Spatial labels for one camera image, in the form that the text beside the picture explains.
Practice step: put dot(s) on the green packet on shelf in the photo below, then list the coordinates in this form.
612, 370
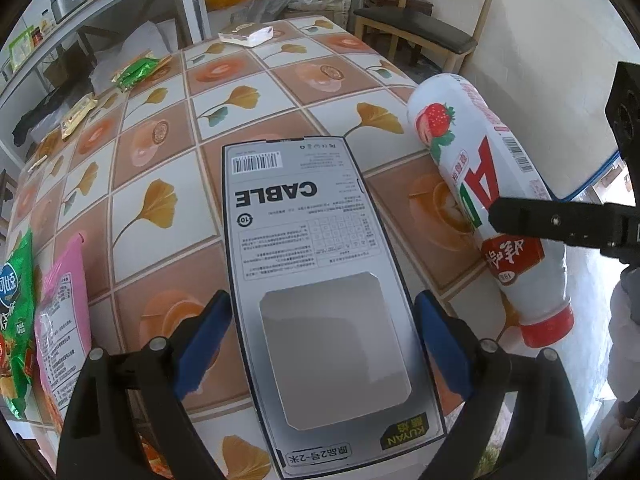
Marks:
21, 47

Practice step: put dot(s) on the brown white tissue pack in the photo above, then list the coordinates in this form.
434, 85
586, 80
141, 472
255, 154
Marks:
247, 34

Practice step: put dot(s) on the wooden chair dark seat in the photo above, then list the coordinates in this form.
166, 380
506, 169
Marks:
420, 25

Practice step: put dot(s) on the large white bag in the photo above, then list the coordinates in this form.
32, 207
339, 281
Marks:
140, 40

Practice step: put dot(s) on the small cardboard box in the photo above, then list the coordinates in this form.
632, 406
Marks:
65, 72

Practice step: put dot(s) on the patterned tablecloth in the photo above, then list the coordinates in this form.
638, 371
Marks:
165, 200

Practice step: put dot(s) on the red jar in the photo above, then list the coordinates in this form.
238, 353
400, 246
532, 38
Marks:
36, 34

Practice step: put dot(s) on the clear plastic bag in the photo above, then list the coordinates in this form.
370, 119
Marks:
267, 2

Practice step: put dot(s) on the large green snack packet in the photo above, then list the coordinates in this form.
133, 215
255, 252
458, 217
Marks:
17, 310

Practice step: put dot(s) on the small green packet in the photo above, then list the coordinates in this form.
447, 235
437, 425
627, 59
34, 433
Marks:
141, 71

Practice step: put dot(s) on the pink white packet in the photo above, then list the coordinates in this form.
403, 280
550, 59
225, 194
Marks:
62, 320

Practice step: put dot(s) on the white strawberry drink bottle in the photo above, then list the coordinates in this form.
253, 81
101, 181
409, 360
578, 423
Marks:
465, 150

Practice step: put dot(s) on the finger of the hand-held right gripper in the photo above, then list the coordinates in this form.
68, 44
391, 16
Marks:
550, 220

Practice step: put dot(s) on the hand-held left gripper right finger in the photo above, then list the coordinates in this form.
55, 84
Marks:
440, 345

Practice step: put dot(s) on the white shelf table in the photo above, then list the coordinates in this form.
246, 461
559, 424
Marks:
125, 0

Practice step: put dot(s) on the black cloth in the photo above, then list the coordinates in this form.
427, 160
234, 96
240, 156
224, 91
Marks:
37, 115

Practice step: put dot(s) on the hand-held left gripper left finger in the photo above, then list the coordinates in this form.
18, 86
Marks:
205, 340

